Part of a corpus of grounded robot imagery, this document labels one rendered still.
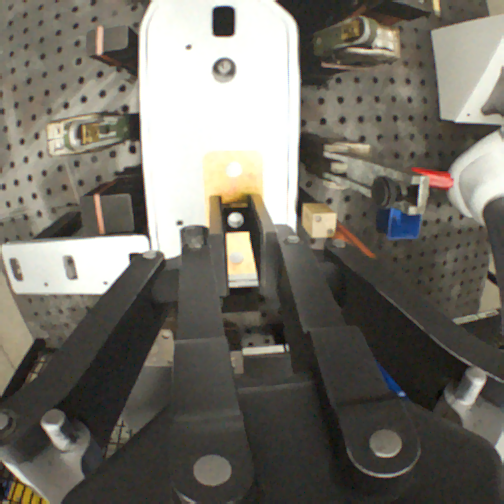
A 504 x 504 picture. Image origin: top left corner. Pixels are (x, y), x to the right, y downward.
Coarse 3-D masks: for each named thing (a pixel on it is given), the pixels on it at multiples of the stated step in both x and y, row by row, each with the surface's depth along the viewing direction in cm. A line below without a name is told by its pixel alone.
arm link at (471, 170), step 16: (480, 144) 60; (496, 144) 55; (464, 160) 63; (480, 160) 58; (496, 160) 54; (464, 176) 62; (480, 176) 57; (496, 176) 53; (448, 192) 68; (464, 192) 62; (480, 192) 56; (496, 192) 53; (464, 208) 66; (480, 208) 58; (496, 208) 52; (496, 224) 51; (496, 240) 50; (496, 256) 49; (496, 272) 49; (496, 448) 28
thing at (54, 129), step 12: (60, 120) 35; (72, 120) 35; (132, 120) 55; (48, 132) 35; (60, 132) 36; (132, 132) 55; (48, 144) 36; (60, 144) 36; (108, 144) 40; (120, 144) 48; (60, 156) 37
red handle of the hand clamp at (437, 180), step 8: (336, 160) 39; (336, 168) 39; (344, 168) 38; (416, 168) 35; (432, 176) 33; (440, 176) 33; (448, 176) 33; (432, 184) 34; (440, 184) 33; (448, 184) 33
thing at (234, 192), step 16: (208, 160) 19; (224, 160) 19; (240, 160) 20; (256, 160) 20; (208, 176) 20; (224, 176) 20; (240, 176) 20; (256, 176) 20; (208, 192) 20; (224, 192) 20; (240, 192) 20; (256, 192) 20; (208, 208) 21; (224, 208) 20; (240, 208) 20; (208, 224) 21; (240, 224) 20; (240, 240) 22; (240, 272) 23
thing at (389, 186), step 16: (352, 160) 34; (368, 160) 32; (336, 176) 38; (352, 176) 36; (368, 176) 33; (384, 176) 26; (400, 176) 27; (416, 176) 25; (368, 192) 32; (384, 192) 25; (400, 192) 26; (416, 192) 26; (432, 192) 27; (384, 208) 26; (400, 208) 27; (416, 208) 26
